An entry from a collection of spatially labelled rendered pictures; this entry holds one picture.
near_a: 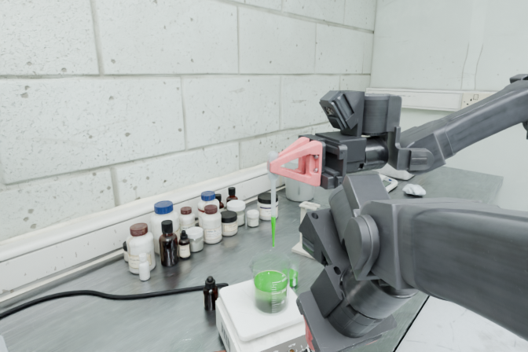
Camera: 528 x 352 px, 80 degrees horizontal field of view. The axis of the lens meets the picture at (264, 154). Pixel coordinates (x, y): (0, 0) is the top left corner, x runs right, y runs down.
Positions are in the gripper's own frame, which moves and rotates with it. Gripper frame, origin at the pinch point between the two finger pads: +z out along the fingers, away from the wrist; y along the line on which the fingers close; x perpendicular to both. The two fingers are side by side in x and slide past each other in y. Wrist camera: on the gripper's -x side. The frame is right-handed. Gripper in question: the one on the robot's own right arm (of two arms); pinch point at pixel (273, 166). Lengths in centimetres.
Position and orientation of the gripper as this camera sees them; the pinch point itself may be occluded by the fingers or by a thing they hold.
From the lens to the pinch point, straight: 46.3
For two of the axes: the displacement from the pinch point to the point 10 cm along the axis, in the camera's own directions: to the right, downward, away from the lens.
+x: 0.0, 9.7, 2.5
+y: 4.1, 2.3, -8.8
